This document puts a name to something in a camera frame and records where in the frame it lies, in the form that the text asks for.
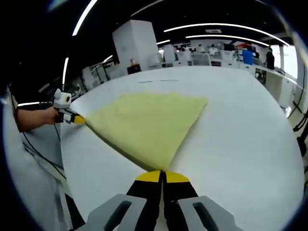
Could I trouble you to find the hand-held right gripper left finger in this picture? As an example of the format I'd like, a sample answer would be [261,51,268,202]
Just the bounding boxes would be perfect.
[81,170,162,231]

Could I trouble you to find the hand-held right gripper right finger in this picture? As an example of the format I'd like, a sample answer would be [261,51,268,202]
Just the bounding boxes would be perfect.
[162,170,244,231]

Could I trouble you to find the yellow grey blue garment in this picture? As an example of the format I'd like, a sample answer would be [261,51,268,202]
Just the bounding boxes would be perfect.
[85,92,209,172]

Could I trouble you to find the person's left hand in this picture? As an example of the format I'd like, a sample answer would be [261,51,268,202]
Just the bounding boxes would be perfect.
[46,106,63,125]

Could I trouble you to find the black bin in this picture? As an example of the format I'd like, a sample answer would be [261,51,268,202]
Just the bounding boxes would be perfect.
[127,64,141,75]

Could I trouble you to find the straight ceiling light strip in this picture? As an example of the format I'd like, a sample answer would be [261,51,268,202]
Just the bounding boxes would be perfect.
[72,0,99,37]

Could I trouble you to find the wide white pillar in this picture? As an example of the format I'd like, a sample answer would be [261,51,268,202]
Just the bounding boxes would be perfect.
[112,20,160,73]

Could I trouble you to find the white counter cabinets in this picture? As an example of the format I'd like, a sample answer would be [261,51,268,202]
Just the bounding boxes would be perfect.
[149,50,299,108]

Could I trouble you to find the blue barrel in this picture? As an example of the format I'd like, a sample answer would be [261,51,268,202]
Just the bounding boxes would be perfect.
[242,49,254,64]

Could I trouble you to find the short curved ceiling light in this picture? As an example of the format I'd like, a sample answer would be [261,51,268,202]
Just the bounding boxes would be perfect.
[185,35,270,47]

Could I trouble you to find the long curved ceiling light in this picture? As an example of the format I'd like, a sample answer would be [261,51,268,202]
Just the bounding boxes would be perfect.
[163,23,291,46]

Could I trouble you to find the black cable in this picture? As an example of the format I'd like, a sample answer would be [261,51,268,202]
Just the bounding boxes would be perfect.
[21,122,67,180]

